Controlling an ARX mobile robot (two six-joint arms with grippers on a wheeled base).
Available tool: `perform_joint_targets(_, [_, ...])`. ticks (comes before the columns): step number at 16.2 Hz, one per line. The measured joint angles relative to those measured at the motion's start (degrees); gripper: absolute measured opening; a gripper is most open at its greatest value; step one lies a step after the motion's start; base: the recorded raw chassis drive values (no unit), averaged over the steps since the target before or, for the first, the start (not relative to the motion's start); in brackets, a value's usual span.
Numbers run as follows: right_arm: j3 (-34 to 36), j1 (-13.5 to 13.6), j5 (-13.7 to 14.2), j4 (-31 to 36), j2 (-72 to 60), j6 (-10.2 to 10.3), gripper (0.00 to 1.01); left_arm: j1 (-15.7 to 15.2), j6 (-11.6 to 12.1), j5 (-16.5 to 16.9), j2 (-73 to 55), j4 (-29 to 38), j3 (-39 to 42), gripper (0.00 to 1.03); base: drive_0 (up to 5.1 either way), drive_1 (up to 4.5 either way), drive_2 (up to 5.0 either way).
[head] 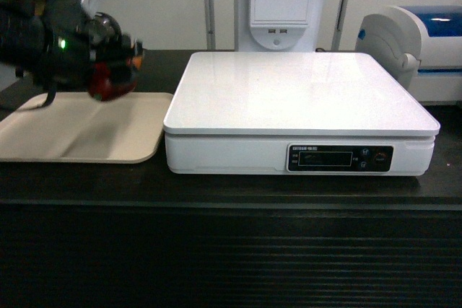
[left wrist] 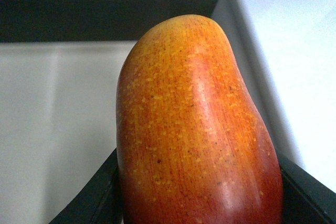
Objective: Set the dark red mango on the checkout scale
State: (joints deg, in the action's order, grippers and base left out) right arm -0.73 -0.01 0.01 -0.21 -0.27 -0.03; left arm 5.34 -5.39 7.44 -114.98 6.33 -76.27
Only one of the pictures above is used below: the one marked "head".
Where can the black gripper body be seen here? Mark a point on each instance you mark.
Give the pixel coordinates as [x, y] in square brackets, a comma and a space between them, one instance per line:
[79, 42]

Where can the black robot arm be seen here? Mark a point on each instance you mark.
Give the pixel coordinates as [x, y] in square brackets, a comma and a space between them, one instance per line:
[22, 36]

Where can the white electronic checkout scale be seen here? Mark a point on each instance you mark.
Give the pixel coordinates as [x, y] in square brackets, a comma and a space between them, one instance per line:
[295, 114]

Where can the black slatted checkout counter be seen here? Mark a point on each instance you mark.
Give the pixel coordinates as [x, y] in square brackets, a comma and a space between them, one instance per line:
[138, 235]

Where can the beige plastic tray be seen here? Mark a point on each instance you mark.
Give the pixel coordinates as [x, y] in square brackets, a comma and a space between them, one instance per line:
[77, 128]

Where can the white receipt printer terminal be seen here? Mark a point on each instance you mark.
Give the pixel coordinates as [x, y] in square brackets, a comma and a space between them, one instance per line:
[277, 25]

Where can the white blue label printer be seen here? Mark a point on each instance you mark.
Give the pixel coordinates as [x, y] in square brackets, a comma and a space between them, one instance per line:
[420, 47]

